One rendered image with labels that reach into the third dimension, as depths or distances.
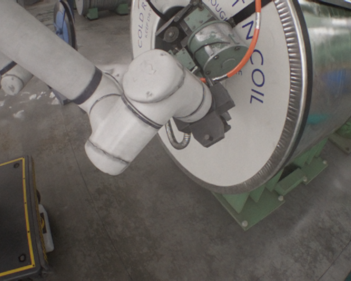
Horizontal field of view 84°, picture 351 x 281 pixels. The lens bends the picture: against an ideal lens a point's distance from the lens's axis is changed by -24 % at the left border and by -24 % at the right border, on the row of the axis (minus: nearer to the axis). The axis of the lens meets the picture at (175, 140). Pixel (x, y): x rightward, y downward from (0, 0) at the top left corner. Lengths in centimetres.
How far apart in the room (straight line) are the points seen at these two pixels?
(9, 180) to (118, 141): 101
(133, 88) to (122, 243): 105
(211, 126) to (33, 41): 36
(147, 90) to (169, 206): 113
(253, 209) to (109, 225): 82
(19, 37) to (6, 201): 94
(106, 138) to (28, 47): 21
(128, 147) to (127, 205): 106
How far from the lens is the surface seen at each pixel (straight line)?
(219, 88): 52
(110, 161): 40
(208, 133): 47
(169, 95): 35
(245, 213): 145
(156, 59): 36
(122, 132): 38
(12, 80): 92
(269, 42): 69
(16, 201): 123
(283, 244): 145
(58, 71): 45
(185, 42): 71
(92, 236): 136
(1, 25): 44
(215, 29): 65
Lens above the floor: 118
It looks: 41 degrees down
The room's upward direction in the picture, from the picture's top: 4 degrees clockwise
